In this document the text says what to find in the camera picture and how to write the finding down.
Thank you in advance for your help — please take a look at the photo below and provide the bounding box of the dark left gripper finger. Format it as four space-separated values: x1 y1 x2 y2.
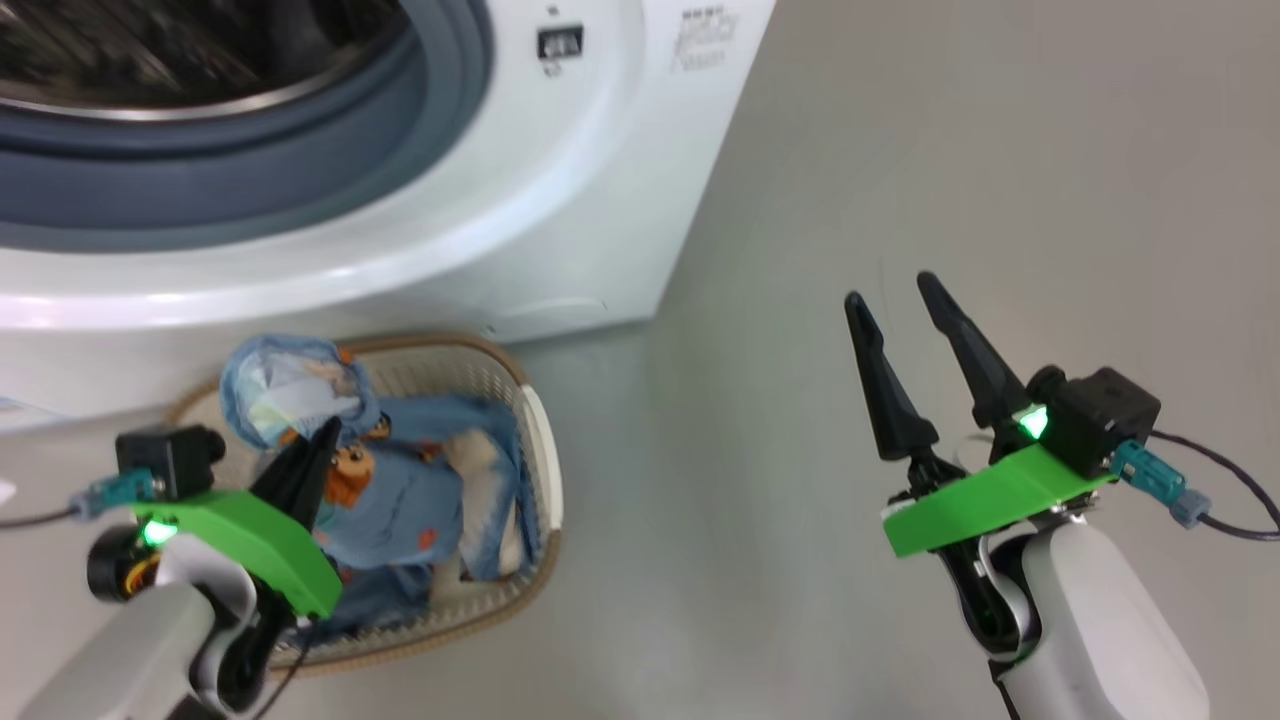
290 418 343 531
250 440 319 516

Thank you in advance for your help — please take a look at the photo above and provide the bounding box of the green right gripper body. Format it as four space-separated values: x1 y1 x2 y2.
882 445 1116 558

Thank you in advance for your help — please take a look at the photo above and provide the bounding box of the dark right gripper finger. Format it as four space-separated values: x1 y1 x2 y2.
917 271 1031 431
845 292 941 461

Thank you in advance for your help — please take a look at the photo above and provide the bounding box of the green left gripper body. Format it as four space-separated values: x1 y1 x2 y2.
130 488 343 619

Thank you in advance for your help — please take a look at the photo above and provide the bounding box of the blue cartoon garment white lining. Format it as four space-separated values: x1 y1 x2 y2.
220 335 543 586

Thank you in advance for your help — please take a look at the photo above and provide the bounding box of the cream perforated laundry basket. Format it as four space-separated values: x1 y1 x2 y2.
160 333 564 673

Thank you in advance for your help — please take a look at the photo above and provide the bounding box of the grey rubber door seal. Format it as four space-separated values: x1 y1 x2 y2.
0 0 496 253

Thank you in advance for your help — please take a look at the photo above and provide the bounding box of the white front-load washing machine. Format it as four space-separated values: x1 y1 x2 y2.
0 0 776 431

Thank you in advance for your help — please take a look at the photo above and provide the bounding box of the small printed text label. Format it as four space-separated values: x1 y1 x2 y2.
670 8 743 73

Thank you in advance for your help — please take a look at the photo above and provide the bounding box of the steel washer drum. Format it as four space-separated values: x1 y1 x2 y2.
0 0 413 123

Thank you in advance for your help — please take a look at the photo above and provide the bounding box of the left cable with teal connector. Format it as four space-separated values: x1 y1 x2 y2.
0 470 161 529

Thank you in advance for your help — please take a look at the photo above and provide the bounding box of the cable with teal connector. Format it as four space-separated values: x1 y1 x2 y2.
1112 430 1280 543
0 470 161 529

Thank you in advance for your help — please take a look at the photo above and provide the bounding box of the right cable with teal connector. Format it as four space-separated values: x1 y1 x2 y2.
1112 430 1280 543

